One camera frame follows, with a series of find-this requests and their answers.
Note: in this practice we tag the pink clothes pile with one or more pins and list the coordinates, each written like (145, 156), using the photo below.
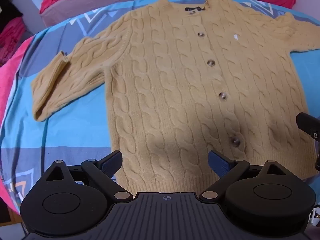
(11, 40)

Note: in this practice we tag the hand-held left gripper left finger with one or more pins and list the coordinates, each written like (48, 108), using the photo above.
(111, 163)

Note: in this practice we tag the blue grey patterned blanket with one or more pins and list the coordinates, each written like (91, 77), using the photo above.
(62, 120)

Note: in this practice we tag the dark hanging clothes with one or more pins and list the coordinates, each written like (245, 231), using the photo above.
(5, 7)

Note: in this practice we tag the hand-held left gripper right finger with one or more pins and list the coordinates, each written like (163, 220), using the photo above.
(220, 163)

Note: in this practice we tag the pink sheet under blanket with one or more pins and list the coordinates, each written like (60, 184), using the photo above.
(8, 85)

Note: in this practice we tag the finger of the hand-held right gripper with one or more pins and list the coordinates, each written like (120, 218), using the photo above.
(308, 125)

